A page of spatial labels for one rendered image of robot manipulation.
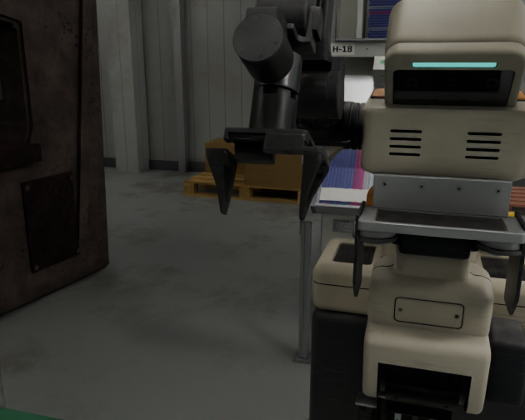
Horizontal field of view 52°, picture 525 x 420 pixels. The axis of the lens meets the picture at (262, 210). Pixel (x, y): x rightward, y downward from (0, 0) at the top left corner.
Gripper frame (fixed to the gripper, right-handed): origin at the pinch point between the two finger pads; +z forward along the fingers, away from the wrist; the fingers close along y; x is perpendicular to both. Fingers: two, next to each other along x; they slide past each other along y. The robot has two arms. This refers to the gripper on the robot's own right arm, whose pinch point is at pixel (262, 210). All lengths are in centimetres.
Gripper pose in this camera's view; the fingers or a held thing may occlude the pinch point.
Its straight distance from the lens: 64.4
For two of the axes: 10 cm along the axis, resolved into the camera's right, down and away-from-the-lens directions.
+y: 9.6, 0.7, -2.7
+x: 2.5, 1.9, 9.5
